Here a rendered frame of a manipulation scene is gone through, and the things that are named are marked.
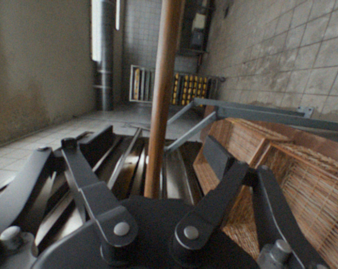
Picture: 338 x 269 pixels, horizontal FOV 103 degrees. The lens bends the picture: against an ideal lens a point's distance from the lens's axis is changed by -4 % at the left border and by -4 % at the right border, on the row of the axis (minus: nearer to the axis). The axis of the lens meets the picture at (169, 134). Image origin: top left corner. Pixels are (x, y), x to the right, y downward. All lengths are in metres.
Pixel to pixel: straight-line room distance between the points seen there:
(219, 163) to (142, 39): 5.34
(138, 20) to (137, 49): 0.83
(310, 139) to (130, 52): 5.13
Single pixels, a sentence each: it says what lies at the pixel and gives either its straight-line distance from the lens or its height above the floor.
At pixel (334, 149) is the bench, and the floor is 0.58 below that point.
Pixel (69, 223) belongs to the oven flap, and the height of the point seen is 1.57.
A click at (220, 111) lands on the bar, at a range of 0.65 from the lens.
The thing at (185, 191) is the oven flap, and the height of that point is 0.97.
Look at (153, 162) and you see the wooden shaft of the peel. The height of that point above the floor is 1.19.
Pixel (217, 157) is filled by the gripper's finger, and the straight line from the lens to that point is 0.17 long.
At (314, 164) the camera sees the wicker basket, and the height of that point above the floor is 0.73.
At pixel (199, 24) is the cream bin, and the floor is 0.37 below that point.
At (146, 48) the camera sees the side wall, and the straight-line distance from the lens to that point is 5.36.
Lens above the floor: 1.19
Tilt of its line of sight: 5 degrees down
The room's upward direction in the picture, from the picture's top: 84 degrees counter-clockwise
